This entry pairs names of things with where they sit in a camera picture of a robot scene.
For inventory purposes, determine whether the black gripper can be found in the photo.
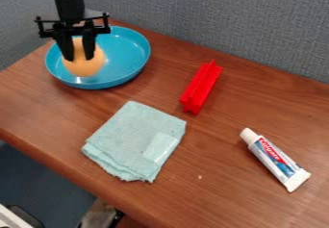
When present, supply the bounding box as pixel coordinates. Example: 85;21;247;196
35;0;111;62

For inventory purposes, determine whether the yellow foam ball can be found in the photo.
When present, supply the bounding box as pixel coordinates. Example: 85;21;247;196
61;38;105;77

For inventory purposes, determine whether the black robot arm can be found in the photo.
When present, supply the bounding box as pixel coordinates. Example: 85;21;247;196
35;0;111;62

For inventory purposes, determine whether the blue plate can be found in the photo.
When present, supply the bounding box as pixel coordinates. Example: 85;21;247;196
45;26;151;89

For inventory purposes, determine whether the red plastic block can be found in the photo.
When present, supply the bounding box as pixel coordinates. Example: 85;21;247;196
179;60;223;114

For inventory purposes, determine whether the light green folded cloth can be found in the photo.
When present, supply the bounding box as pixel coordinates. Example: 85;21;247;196
81;101;186;183

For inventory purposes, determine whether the grey object under table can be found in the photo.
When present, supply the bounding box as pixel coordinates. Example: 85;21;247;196
76;198;124;228

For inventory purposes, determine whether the white toothpaste tube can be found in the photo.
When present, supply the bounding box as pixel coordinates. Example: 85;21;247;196
241;128;311;192

